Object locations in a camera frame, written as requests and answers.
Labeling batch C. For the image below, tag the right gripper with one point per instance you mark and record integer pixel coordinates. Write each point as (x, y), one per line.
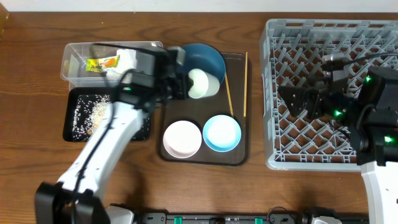
(300, 101)

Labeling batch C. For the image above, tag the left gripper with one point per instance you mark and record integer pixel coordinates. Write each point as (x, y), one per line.
(182, 80)

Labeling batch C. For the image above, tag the white cup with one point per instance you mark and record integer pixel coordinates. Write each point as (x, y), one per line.
(204, 84)

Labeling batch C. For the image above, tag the dark blue plate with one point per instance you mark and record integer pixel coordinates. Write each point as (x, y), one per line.
(205, 58)

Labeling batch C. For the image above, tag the white tissue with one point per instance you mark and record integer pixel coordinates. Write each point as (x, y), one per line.
(127, 60)

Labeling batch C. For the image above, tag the pink white bowl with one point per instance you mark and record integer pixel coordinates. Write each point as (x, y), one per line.
(182, 139)

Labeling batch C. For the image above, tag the yellow snack wrapper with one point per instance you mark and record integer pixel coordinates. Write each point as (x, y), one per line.
(100, 65)

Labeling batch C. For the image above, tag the pile of rice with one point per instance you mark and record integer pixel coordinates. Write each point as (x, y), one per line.
(87, 115)

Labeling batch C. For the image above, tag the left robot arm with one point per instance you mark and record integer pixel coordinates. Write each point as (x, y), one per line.
(77, 195)

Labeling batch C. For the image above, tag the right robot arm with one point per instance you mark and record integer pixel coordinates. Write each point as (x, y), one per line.
(371, 119)

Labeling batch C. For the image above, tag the grey dishwasher rack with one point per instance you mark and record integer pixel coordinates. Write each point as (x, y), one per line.
(292, 51)

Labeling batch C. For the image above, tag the black waste tray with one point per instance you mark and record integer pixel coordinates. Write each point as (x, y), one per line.
(72, 98)

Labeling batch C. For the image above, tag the right wooden chopstick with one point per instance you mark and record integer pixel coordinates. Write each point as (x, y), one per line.
(245, 85)

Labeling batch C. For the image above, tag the wooden chopstick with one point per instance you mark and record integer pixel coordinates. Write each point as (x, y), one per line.
(245, 85)
(229, 95)

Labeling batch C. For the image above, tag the left wooden chopstick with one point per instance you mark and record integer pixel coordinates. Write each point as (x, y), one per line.
(229, 95)

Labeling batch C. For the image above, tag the brown serving tray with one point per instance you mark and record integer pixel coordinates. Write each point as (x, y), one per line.
(200, 111)

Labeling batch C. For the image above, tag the light blue bowl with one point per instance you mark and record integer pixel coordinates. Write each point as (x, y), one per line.
(222, 133)

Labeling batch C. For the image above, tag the clear plastic bin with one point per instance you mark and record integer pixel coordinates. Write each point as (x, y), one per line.
(76, 54)

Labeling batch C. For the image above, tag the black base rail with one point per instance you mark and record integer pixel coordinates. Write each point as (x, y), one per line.
(217, 219)

